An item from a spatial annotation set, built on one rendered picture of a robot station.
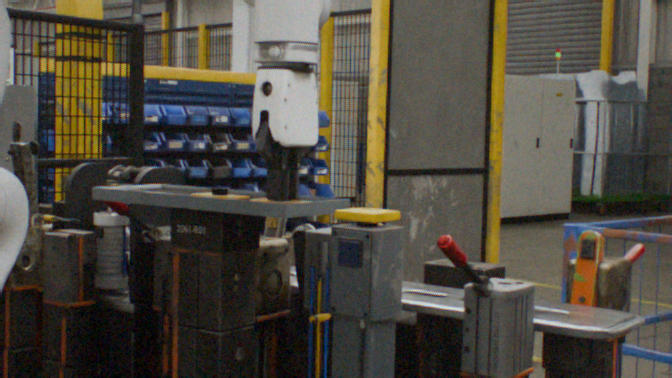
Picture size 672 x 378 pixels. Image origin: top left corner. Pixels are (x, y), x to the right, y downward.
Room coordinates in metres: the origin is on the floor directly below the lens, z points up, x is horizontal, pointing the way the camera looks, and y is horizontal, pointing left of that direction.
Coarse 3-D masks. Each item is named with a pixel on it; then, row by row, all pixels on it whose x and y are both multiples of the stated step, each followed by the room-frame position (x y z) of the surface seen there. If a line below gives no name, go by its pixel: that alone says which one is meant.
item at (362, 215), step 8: (352, 208) 1.23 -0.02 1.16; (360, 208) 1.23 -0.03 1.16; (368, 208) 1.23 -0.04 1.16; (336, 216) 1.20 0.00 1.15; (344, 216) 1.20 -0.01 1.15; (352, 216) 1.19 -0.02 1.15; (360, 216) 1.18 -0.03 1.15; (368, 216) 1.17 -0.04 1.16; (376, 216) 1.17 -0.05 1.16; (384, 216) 1.19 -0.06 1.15; (392, 216) 1.20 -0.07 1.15; (400, 216) 1.22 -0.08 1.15; (360, 224) 1.20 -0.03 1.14; (368, 224) 1.20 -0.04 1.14; (376, 224) 1.21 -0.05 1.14
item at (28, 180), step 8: (16, 144) 1.91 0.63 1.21; (24, 144) 1.91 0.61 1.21; (32, 144) 1.94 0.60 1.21; (8, 152) 1.90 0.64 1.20; (16, 152) 1.91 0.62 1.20; (24, 152) 1.91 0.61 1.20; (32, 152) 1.94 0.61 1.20; (16, 160) 1.92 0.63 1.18; (24, 160) 1.91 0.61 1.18; (32, 160) 1.92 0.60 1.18; (16, 168) 1.92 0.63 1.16; (24, 168) 1.91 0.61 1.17; (32, 168) 1.92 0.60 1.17; (16, 176) 1.93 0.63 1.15; (24, 176) 1.91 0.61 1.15; (32, 176) 1.92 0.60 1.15; (24, 184) 1.91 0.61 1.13; (32, 184) 1.92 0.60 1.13; (32, 192) 1.92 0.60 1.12; (32, 200) 1.92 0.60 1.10; (32, 208) 1.92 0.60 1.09
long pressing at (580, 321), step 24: (408, 288) 1.59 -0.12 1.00; (432, 288) 1.60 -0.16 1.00; (456, 288) 1.60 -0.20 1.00; (432, 312) 1.43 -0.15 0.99; (456, 312) 1.41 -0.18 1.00; (576, 312) 1.42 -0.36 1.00; (600, 312) 1.42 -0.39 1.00; (624, 312) 1.42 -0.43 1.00; (576, 336) 1.30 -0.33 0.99; (600, 336) 1.29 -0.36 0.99
